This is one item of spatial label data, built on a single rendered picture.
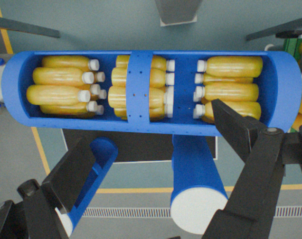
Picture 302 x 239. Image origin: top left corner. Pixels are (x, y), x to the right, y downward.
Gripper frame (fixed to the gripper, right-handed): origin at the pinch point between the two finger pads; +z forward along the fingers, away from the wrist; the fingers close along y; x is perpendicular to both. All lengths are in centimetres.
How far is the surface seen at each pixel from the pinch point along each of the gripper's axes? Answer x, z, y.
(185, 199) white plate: -59, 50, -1
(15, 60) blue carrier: 17, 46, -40
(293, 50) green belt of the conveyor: -9, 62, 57
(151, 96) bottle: -5.5, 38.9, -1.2
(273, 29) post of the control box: -3, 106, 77
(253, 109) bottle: -19, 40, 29
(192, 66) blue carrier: -3, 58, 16
